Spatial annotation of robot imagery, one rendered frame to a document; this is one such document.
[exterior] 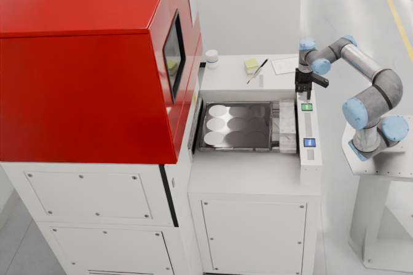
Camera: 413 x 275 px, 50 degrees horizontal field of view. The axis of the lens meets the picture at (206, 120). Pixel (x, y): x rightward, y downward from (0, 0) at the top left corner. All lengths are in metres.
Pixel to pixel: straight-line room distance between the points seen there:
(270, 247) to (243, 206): 0.37
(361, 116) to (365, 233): 1.24
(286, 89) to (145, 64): 1.18
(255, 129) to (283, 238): 0.58
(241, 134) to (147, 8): 1.02
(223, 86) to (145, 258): 1.00
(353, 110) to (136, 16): 0.84
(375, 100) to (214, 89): 1.03
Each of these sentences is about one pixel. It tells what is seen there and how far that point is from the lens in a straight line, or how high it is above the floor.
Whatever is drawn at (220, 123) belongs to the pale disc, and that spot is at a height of 0.90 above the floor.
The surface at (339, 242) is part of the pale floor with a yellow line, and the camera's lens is 2.96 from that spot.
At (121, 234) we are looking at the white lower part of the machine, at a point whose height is 0.74.
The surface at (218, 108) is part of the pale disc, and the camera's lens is 2.43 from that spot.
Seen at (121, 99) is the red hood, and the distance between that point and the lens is 1.53.
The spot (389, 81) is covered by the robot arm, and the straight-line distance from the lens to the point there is 1.75.
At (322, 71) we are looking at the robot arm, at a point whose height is 1.29.
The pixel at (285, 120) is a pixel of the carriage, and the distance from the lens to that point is 2.37.
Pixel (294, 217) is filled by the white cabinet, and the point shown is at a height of 0.65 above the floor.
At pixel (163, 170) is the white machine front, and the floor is 1.20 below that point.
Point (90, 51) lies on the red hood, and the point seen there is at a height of 1.74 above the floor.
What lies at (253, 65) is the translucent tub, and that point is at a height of 1.03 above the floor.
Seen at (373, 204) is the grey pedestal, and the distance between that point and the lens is 2.63.
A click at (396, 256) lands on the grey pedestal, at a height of 0.01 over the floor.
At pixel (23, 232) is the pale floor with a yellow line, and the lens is 3.39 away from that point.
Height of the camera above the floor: 2.45
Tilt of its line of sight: 41 degrees down
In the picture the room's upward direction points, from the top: 8 degrees counter-clockwise
